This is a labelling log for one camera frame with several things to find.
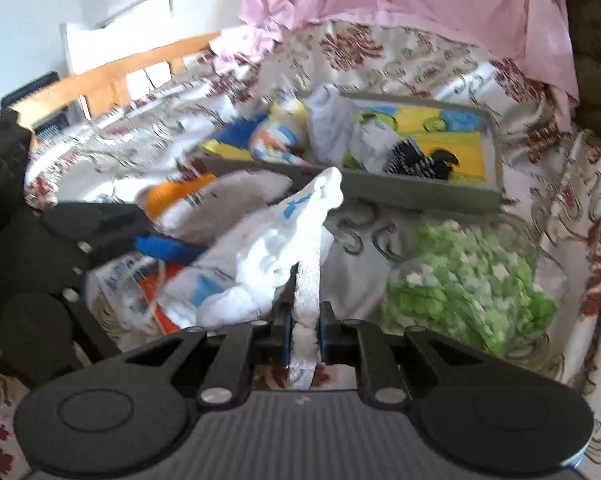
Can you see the wooden bed rail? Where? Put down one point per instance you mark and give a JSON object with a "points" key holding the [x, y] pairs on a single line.
{"points": [[105, 72]]}

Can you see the olive quilted jacket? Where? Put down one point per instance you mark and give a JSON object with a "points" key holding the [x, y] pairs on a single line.
{"points": [[597, 60]]}

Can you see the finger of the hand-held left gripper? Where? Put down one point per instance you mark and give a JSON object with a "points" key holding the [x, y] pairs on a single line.
{"points": [[95, 325], [170, 250]]}

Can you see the window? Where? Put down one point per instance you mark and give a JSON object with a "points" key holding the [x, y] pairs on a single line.
{"points": [[120, 25]]}

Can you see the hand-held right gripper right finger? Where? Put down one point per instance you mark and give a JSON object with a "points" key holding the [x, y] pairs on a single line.
{"points": [[328, 335]]}

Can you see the white lace band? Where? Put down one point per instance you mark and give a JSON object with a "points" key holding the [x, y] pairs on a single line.
{"points": [[305, 300]]}

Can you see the white blue terry sock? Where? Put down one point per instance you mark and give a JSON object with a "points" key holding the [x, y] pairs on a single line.
{"points": [[375, 147]]}

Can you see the bag of green foam pieces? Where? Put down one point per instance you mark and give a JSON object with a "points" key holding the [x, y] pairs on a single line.
{"points": [[475, 285]]}

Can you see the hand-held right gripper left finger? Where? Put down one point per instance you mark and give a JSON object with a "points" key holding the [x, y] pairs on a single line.
{"points": [[285, 335]]}

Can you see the grey tray cartoon print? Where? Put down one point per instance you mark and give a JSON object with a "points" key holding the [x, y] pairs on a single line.
{"points": [[460, 130]]}

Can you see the white blue printed cloth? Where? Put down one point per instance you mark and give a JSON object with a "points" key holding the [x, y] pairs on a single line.
{"points": [[330, 125]]}

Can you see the black white sock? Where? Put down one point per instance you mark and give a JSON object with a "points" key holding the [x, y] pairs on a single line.
{"points": [[420, 162]]}

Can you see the floral satin bedspread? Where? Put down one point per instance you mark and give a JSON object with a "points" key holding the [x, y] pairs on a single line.
{"points": [[455, 67]]}

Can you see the white garment blue print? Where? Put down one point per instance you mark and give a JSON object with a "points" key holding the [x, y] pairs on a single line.
{"points": [[260, 260]]}

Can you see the yellow orange striped baby garment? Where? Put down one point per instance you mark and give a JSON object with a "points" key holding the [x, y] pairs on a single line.
{"points": [[278, 130]]}

